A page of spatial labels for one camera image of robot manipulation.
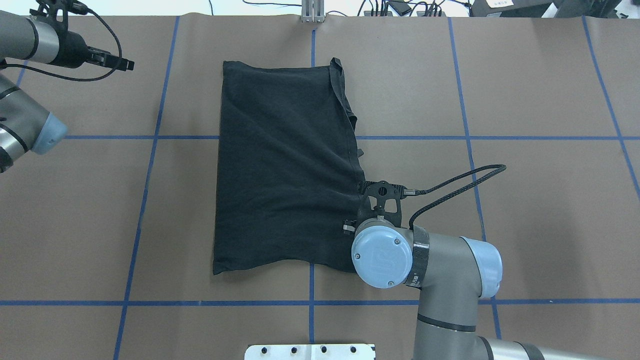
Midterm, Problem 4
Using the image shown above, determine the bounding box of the black box with label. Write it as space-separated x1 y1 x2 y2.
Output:
469 0 554 18

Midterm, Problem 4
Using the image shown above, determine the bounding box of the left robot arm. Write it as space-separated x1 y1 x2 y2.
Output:
0 0 135 173

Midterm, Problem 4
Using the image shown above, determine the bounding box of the black printed t-shirt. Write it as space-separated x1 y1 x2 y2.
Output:
212 58 365 275

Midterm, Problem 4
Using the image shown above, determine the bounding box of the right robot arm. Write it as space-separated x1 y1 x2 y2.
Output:
343 216 590 360

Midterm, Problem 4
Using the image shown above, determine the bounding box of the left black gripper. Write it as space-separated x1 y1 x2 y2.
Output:
50 31 135 72

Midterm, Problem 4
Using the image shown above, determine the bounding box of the aluminium frame post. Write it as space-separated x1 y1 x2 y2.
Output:
301 0 326 24

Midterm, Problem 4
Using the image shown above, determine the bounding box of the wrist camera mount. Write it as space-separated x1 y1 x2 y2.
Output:
29 0 93 24
356 180 419 227

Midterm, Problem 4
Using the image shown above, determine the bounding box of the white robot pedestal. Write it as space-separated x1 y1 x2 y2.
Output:
244 343 377 360

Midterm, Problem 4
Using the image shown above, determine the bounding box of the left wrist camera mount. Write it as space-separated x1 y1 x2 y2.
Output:
29 0 93 24

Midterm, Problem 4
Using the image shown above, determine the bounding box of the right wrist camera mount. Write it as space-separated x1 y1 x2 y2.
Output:
356 180 419 227

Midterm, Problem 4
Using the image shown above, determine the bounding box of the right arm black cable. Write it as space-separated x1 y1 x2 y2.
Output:
404 164 507 231

